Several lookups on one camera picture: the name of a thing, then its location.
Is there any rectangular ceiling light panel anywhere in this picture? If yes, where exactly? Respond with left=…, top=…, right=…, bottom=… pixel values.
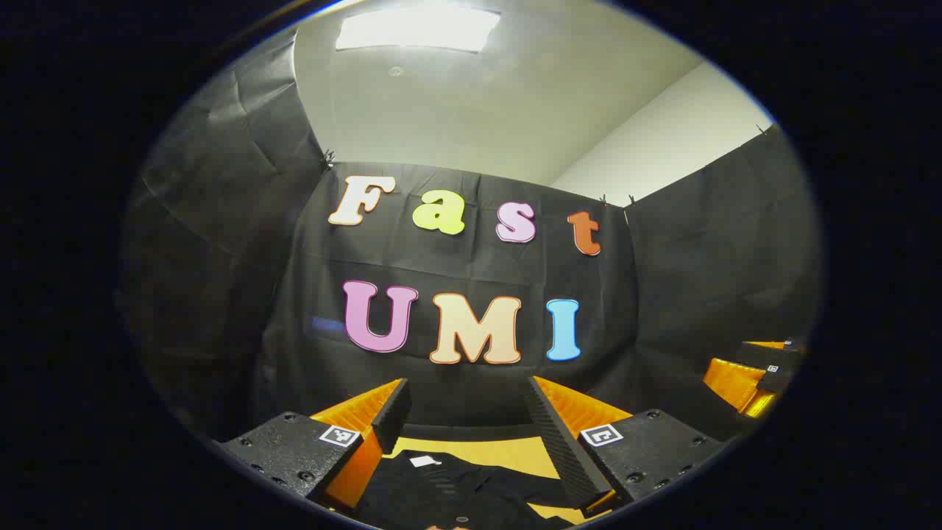
left=335, top=6, right=503, bottom=54

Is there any black buttoned jacket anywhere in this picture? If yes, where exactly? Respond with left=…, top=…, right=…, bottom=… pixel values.
left=353, top=449, right=582, bottom=530

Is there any black backdrop cloth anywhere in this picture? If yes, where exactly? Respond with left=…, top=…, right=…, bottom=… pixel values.
left=118, top=26, right=824, bottom=450

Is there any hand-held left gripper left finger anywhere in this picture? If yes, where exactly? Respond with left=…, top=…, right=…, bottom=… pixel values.
left=216, top=378, right=413, bottom=515

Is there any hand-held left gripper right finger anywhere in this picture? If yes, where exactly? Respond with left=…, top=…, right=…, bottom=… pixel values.
left=525, top=375, right=728, bottom=518

